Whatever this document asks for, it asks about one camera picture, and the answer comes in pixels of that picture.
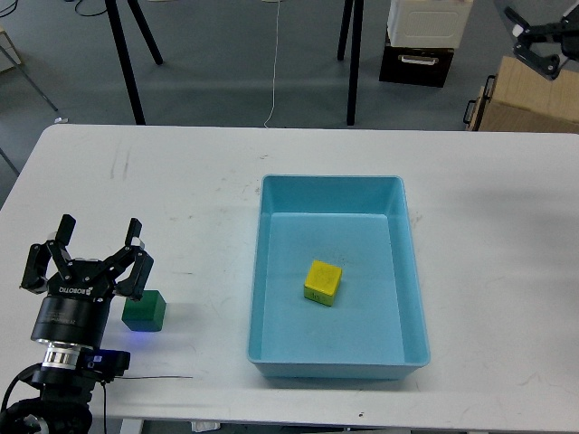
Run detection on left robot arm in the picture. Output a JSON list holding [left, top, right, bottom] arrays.
[[1, 214, 154, 433]]

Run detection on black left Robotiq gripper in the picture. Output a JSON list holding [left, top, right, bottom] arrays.
[[20, 214, 154, 349]]

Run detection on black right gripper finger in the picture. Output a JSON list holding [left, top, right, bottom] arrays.
[[504, 6, 574, 43], [513, 42, 563, 80]]

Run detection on grey metal stand left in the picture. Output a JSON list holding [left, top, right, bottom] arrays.
[[0, 26, 61, 177]]

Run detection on white appliance box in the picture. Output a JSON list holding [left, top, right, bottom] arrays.
[[387, 1, 473, 49]]

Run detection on black storage box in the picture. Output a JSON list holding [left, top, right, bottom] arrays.
[[379, 36, 455, 88]]

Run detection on light blue plastic bin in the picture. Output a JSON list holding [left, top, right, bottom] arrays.
[[248, 175, 431, 380]]

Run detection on green wooden cube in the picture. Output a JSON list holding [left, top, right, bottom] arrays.
[[121, 289, 166, 333]]

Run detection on white hanging cord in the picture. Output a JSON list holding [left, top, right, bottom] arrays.
[[264, 0, 282, 129]]

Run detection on cardboard box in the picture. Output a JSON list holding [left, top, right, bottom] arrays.
[[478, 57, 578, 134]]

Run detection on yellow wooden cube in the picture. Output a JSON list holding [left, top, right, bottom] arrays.
[[304, 259, 343, 307]]

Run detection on black table legs right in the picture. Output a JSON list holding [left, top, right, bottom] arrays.
[[337, 0, 365, 127]]

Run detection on black table legs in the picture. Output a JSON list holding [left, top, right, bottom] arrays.
[[337, 0, 365, 127], [104, 0, 165, 127]]

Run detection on black table legs left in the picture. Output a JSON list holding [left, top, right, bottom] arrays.
[[104, 0, 165, 127]]

